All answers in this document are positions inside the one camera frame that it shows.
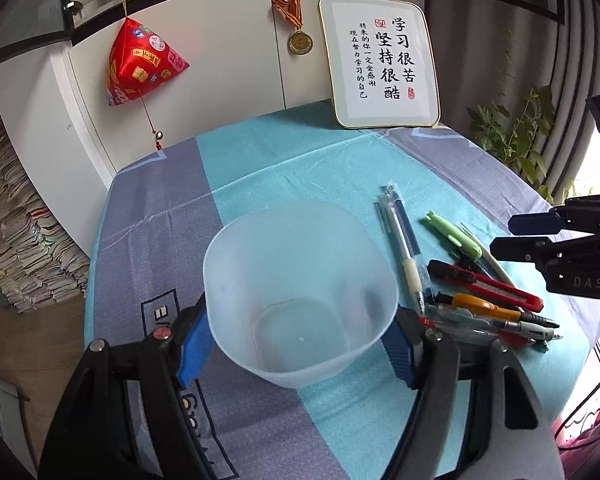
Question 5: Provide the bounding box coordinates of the red clip clear pen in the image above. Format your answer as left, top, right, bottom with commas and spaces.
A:
419, 310, 529, 349

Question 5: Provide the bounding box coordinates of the white capped gel pen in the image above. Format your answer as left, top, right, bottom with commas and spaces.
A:
457, 222, 515, 287

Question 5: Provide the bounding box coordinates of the grey clear retractable pen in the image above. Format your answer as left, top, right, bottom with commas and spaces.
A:
425, 306, 562, 341

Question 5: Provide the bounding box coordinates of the orange black utility knife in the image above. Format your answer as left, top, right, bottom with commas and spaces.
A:
434, 292, 559, 328

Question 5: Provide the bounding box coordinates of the red black utility knife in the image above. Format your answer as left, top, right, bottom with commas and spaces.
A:
427, 259, 544, 313

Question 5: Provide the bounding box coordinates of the green highlighter pen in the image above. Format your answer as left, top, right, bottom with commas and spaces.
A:
425, 210, 482, 261

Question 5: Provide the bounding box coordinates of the clear dark blue pen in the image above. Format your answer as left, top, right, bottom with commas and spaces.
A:
384, 181, 432, 308

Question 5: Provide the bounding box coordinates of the translucent white plastic cup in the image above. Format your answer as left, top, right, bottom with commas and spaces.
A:
202, 200, 399, 389

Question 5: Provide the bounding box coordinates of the clear pen yellow grip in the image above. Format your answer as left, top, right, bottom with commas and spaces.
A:
380, 190, 425, 316

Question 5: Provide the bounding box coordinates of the green potted plant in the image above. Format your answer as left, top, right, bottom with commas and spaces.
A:
466, 86, 573, 205

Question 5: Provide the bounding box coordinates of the blue grey tablecloth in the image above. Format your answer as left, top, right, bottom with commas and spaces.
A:
82, 102, 600, 480

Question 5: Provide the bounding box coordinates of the tall stack of books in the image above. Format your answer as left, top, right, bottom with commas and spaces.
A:
0, 116, 90, 312

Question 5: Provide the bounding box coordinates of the framed calligraphy board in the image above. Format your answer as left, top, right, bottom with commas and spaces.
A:
318, 0, 441, 129

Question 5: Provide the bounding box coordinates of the white cabinet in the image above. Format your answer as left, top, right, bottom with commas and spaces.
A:
0, 0, 426, 258

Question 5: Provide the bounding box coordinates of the red hanging zongzi ornament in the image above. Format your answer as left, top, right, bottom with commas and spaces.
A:
106, 16, 191, 154

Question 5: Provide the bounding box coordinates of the gold medal striped ribbon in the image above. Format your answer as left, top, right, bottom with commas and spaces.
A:
271, 0, 313, 55

